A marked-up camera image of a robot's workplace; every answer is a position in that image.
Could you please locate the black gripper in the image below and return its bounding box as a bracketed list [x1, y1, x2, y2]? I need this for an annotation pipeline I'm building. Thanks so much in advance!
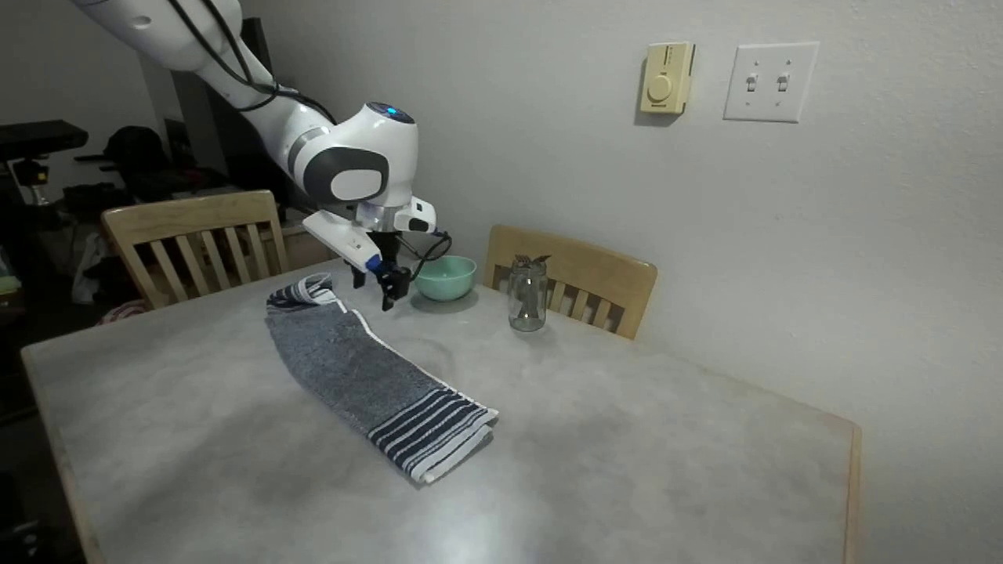
[350, 226, 414, 314]

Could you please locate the blue striped towel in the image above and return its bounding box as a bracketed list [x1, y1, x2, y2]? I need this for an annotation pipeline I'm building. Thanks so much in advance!
[264, 272, 500, 489]

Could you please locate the teal ceramic bowl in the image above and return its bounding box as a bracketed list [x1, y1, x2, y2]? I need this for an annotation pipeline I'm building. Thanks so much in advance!
[411, 253, 484, 308]

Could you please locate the clear glass jar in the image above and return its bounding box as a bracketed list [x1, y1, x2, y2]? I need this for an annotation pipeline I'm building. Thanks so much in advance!
[503, 252, 555, 334]

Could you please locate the wooden chair slatted back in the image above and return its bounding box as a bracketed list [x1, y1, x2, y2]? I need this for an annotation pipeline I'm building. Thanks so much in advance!
[99, 187, 292, 314]

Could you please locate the wooden chair cutout back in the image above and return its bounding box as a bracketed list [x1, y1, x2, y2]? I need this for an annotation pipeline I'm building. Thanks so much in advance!
[484, 221, 662, 342]

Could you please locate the black round bag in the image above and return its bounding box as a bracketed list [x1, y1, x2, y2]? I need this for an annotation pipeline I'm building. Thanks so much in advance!
[99, 122, 172, 198]

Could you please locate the black padded bench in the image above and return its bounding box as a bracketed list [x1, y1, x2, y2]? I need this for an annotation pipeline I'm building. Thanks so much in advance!
[0, 117, 91, 164]

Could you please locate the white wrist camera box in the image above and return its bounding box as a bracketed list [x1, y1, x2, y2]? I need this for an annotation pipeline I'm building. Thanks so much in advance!
[300, 211, 384, 279]

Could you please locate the black wrist cable blue plug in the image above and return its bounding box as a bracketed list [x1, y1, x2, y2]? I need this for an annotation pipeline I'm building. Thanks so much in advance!
[407, 229, 453, 284]

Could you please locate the cable bundle along arm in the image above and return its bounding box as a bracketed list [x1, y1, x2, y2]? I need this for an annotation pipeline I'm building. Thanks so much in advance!
[165, 0, 339, 120]

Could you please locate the beige wall dimmer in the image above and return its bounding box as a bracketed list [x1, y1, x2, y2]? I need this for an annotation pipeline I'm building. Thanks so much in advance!
[635, 41, 699, 120]

